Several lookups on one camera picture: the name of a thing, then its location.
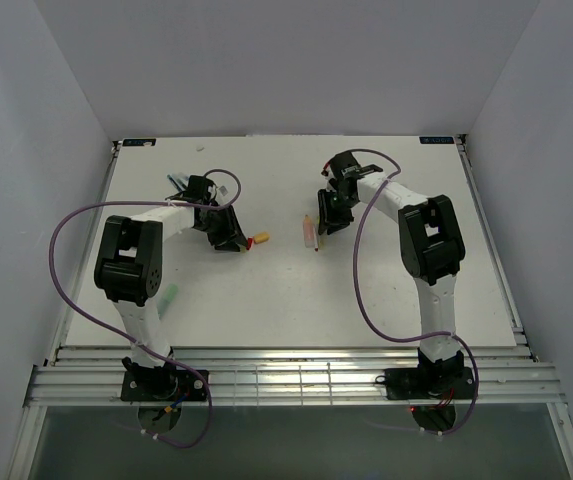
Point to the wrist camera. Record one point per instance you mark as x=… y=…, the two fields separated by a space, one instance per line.
x=342 y=162
x=200 y=190

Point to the green highlighter pen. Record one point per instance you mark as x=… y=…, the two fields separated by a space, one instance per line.
x=166 y=299

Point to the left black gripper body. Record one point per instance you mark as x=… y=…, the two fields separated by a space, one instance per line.
x=219 y=226

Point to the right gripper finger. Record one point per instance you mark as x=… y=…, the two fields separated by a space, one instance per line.
x=341 y=223
x=325 y=222

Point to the right blue corner label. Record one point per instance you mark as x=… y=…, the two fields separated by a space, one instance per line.
x=436 y=140

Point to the blue corner label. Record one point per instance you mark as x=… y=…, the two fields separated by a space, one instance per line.
x=436 y=140
x=140 y=142

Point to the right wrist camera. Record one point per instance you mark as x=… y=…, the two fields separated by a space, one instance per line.
x=342 y=162

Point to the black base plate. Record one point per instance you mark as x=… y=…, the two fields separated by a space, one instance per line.
x=163 y=386
x=411 y=384

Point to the yellow-orange pen cap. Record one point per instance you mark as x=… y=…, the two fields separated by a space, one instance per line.
x=261 y=237

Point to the pink pencil-shaped pen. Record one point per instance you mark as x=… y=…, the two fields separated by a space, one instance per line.
x=309 y=232

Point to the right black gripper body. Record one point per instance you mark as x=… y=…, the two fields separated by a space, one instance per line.
x=340 y=207

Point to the blue pens cluster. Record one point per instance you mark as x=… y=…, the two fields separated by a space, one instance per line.
x=179 y=181

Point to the left blue corner label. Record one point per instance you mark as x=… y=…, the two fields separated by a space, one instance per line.
x=140 y=142

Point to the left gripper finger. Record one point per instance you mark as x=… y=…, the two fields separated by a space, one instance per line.
x=232 y=245
x=236 y=235

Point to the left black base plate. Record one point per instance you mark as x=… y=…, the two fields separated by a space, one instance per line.
x=163 y=386

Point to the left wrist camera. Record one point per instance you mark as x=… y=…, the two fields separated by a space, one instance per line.
x=200 y=190

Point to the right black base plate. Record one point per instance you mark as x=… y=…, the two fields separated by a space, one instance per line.
x=411 y=384

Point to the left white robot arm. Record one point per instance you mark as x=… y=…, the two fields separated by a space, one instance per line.
x=129 y=268

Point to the aluminium rail frame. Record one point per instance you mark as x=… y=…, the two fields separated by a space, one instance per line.
x=519 y=426

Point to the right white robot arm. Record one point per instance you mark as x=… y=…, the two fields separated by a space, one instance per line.
x=431 y=250

